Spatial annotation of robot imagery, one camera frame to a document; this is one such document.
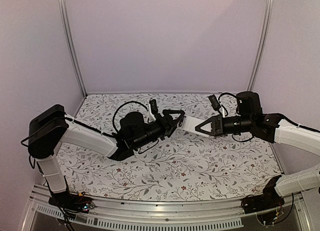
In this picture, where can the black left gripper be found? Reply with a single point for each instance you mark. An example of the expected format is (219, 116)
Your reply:
(169, 125)

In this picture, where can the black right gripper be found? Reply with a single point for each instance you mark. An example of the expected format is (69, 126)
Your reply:
(219, 125)

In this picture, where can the white remote control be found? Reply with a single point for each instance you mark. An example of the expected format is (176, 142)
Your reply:
(188, 124)

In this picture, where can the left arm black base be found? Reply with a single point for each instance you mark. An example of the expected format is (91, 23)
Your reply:
(74, 203)

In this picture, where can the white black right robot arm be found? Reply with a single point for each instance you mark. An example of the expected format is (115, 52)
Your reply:
(273, 128)

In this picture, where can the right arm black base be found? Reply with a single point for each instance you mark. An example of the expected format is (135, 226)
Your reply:
(269, 199)

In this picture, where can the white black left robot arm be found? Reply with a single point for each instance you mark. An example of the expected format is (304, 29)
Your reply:
(53, 127)

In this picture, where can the floral patterned table mat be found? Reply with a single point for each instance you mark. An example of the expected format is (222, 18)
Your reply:
(184, 167)

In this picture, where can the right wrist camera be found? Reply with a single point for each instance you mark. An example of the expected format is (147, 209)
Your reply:
(217, 106)

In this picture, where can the aluminium front rail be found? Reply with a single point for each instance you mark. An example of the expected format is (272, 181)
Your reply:
(110, 214)

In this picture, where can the right aluminium frame post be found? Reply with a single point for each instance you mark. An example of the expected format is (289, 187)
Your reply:
(261, 44)

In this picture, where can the aluminium frame post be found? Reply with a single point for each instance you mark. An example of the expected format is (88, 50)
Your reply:
(71, 46)
(261, 44)

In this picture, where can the left aluminium frame post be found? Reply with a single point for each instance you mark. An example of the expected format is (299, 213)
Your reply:
(71, 46)

